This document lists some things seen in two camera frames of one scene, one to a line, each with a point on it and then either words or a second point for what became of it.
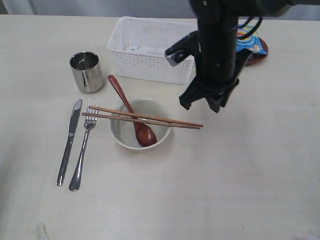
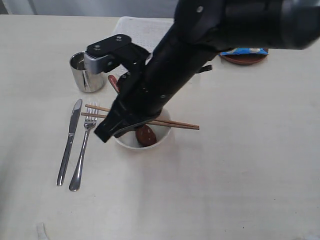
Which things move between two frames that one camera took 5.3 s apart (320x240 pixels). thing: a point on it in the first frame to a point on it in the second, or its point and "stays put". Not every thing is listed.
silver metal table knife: x=75 y=113 stays put
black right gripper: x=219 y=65 to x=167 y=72
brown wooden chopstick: x=141 y=121 stays put
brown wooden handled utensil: x=145 y=136 stays put
